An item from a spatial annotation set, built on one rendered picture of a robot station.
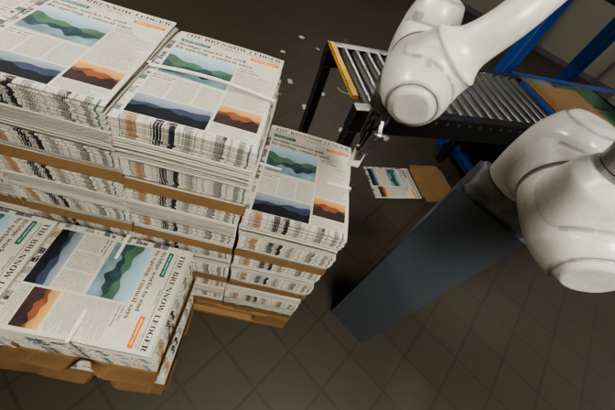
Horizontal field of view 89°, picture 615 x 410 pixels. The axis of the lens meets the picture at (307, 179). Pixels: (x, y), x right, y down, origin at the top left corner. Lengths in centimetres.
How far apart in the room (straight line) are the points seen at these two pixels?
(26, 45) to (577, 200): 105
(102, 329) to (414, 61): 89
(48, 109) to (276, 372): 124
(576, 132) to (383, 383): 129
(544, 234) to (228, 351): 125
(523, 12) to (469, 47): 7
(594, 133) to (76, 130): 102
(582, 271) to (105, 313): 100
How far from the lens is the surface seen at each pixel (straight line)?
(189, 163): 70
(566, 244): 67
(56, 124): 80
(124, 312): 97
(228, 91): 77
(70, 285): 103
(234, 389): 153
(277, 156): 96
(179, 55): 87
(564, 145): 82
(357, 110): 133
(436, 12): 64
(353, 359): 167
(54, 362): 120
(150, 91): 75
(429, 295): 118
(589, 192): 66
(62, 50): 86
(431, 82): 48
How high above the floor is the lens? 151
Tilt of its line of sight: 47 degrees down
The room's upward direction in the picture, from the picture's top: 23 degrees clockwise
